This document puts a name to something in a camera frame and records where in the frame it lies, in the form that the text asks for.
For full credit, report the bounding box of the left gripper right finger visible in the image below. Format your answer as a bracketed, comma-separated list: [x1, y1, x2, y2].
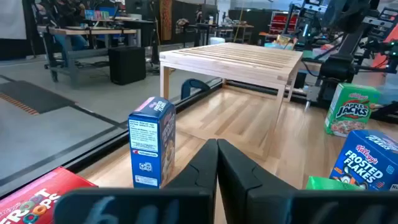
[216, 139, 398, 224]

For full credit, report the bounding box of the wooden top workbench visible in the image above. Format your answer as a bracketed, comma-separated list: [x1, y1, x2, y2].
[37, 26, 142, 90]

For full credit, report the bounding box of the colourful small boxes row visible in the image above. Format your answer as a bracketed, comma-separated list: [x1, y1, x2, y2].
[84, 9, 111, 21]

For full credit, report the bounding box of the black floor mat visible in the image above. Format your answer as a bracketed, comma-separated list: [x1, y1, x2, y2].
[0, 80, 76, 115]

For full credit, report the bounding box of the person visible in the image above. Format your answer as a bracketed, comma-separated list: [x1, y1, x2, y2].
[34, 0, 91, 52]

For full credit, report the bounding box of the black table edge rail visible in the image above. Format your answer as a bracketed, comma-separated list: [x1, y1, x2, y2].
[0, 79, 223, 200]

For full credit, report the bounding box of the red storage rack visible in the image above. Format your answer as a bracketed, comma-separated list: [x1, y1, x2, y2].
[269, 11, 300, 35]

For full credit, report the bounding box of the Frosted Flakes cereal box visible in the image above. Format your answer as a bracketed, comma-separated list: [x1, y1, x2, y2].
[329, 129, 398, 192]
[128, 96, 177, 189]

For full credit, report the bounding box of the Froot Loops cereal box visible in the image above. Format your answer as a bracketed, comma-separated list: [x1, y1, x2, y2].
[0, 166, 99, 224]

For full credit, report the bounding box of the wooden slatted shelf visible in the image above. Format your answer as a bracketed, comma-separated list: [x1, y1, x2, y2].
[159, 42, 304, 161]

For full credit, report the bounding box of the blue black clamp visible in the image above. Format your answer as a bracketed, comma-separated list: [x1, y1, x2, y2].
[180, 78, 211, 101]

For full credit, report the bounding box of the black box cabinet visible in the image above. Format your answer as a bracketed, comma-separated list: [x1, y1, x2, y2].
[108, 45, 147, 86]

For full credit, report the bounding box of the Apple Jacks cereal box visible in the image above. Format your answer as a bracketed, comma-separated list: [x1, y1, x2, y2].
[306, 175, 364, 191]
[324, 82, 381, 138]

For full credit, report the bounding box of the white wall board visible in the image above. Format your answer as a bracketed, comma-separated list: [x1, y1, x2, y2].
[0, 0, 27, 40]

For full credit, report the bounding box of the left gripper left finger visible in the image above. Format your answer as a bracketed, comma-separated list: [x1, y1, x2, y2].
[54, 139, 218, 224]

